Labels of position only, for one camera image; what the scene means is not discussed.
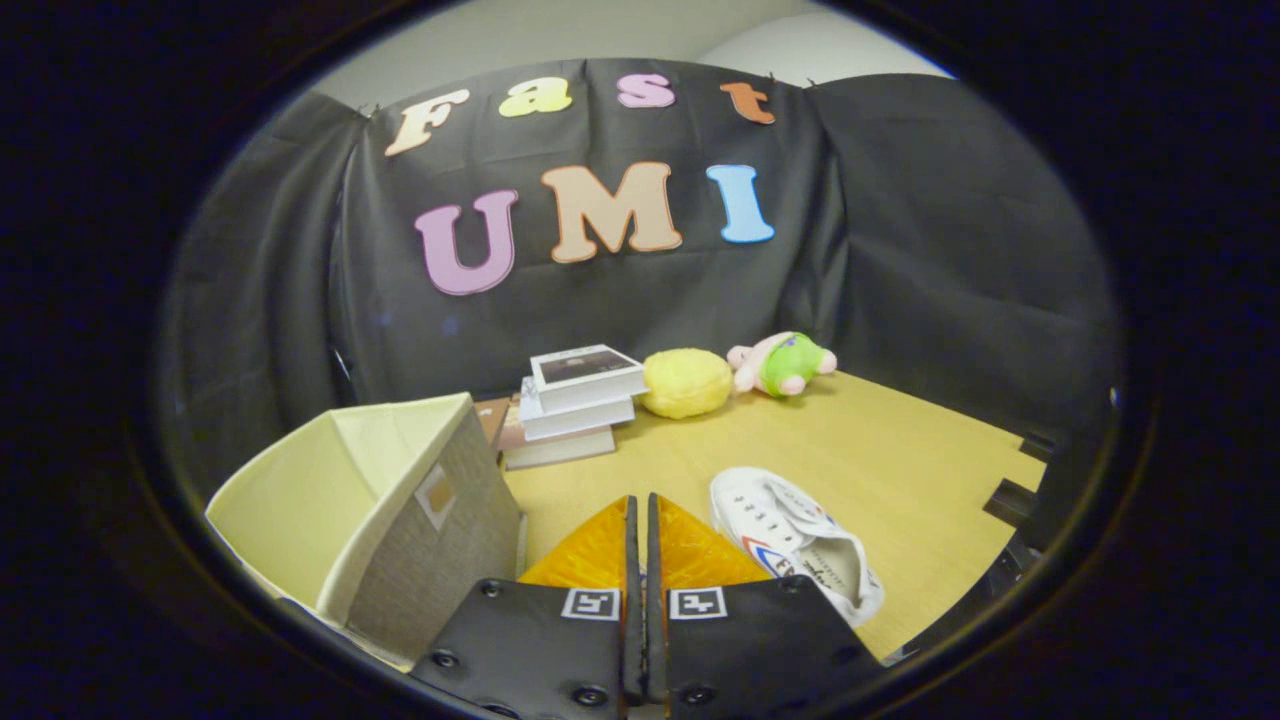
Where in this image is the grey fabric storage box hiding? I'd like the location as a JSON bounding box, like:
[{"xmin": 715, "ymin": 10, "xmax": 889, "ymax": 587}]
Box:
[{"xmin": 205, "ymin": 392, "xmax": 529, "ymax": 673}]

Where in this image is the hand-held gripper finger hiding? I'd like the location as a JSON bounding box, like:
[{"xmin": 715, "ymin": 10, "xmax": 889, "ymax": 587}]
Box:
[
  {"xmin": 410, "ymin": 494, "xmax": 646, "ymax": 720},
  {"xmin": 645, "ymin": 492, "xmax": 886, "ymax": 720}
]

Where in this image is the black backdrop cloth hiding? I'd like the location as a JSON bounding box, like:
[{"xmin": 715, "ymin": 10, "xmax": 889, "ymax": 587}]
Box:
[{"xmin": 155, "ymin": 58, "xmax": 1121, "ymax": 501}]

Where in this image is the thick white book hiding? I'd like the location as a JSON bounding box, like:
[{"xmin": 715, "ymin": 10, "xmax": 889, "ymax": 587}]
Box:
[{"xmin": 517, "ymin": 377, "xmax": 638, "ymax": 442}]

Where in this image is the thin white book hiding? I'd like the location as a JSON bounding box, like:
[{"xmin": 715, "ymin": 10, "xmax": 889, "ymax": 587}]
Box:
[{"xmin": 500, "ymin": 425, "xmax": 617, "ymax": 471}]

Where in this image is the white shoe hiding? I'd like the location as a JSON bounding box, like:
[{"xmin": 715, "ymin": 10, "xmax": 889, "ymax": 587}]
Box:
[{"xmin": 708, "ymin": 467, "xmax": 886, "ymax": 629}]

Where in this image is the yellow plush toy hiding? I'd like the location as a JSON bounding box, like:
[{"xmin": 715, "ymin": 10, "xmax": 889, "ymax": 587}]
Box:
[{"xmin": 640, "ymin": 348, "xmax": 734, "ymax": 420}]

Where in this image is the white book with dark photo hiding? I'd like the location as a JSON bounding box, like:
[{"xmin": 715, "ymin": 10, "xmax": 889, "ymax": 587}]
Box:
[{"xmin": 529, "ymin": 344, "xmax": 648, "ymax": 415}]

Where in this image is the brown book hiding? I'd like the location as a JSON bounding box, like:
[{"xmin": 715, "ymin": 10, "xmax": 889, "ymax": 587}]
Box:
[{"xmin": 472, "ymin": 396, "xmax": 526, "ymax": 453}]

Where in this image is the pink and green plush toy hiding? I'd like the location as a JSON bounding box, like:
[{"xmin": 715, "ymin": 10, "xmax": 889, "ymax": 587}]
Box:
[{"xmin": 727, "ymin": 331, "xmax": 839, "ymax": 399}]

